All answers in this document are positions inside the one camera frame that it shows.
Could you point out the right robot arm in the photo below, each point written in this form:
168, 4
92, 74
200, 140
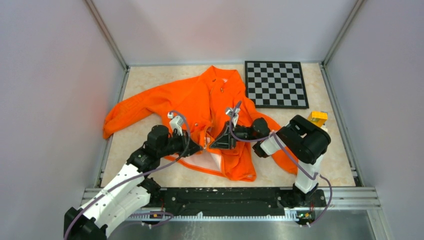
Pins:
300, 140

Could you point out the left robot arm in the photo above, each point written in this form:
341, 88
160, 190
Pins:
131, 189

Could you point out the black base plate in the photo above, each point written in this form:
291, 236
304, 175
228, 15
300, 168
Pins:
234, 201

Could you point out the black white checkerboard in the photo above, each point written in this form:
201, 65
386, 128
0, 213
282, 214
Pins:
275, 84

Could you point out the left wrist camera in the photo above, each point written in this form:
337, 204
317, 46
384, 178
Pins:
176, 122

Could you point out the orange zip jacket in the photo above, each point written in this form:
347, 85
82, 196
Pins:
203, 100

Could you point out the aluminium front rail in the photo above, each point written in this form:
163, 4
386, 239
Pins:
338, 199

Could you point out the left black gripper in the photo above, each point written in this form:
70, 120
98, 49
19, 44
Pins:
189, 147

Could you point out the yellow red toy blocks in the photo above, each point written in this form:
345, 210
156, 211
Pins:
319, 118

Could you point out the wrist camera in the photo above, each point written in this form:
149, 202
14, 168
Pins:
233, 113
176, 122

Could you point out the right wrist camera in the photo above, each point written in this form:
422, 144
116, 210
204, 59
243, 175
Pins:
233, 113

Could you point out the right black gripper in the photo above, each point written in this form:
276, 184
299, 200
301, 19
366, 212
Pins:
223, 140

